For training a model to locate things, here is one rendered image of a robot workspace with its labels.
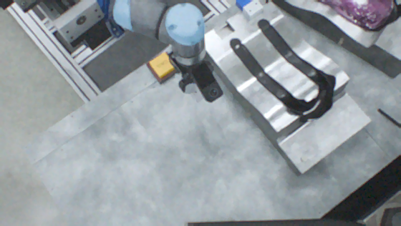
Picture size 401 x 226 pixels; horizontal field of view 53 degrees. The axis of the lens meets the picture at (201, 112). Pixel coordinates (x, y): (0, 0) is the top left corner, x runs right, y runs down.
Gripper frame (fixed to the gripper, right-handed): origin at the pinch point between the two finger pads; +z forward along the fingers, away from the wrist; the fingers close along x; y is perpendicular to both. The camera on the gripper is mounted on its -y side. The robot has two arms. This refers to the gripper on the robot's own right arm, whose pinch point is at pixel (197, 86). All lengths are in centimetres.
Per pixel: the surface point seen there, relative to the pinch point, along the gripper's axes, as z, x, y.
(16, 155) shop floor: 95, 79, 55
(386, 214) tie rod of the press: 13, -23, -59
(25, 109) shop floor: 95, 64, 73
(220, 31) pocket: 8.7, -17.8, 13.4
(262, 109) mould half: 2.4, -10.9, -15.3
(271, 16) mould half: 6.0, -32.7, 7.3
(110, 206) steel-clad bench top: 15.0, 39.7, -10.2
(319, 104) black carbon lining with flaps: 7.8, -26.8, -23.0
